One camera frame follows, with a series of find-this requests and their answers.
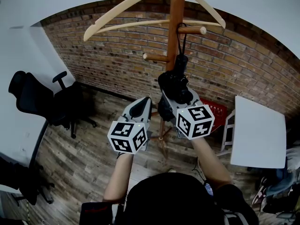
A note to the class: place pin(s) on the black swivel chair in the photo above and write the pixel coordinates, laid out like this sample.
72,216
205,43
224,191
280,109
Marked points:
11,177

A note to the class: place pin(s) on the brown wooden coat rack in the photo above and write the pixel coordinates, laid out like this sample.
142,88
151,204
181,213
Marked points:
174,20

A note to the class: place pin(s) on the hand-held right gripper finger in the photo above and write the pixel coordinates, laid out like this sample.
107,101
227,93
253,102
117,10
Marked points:
195,97
170,103

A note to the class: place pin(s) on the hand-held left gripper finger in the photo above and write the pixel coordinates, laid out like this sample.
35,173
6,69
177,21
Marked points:
131,110
148,112

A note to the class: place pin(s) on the white square table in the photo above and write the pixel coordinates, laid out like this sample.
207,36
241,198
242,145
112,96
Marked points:
257,132

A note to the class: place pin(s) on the light wooden clothes hanger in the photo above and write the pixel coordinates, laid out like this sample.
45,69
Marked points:
91,33

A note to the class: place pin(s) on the black umbrella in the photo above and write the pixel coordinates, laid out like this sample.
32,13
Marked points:
173,85

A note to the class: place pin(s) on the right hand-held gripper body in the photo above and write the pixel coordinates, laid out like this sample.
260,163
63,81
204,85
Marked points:
195,122

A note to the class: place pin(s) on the person's right forearm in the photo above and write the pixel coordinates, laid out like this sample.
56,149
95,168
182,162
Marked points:
211,165

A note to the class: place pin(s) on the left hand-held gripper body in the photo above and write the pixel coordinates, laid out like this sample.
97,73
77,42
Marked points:
125,136

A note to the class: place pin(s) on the person's white shoe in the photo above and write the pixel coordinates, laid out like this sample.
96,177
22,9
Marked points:
171,170

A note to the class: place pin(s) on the person's black shirt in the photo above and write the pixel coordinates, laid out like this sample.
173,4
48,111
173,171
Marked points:
168,198

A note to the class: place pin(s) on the person's left forearm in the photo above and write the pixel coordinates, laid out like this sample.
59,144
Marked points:
119,177

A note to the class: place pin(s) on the black office chair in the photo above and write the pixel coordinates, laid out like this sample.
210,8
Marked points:
30,95

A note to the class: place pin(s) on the large white desk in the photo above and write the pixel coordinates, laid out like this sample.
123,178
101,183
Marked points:
21,67

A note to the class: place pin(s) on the black phone with blue screen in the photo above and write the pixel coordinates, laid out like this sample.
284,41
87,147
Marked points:
209,190

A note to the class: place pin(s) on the red fire extinguisher box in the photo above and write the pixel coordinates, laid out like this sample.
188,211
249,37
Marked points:
219,116

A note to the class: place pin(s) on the white chair frame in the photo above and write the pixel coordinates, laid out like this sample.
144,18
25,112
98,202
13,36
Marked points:
232,116

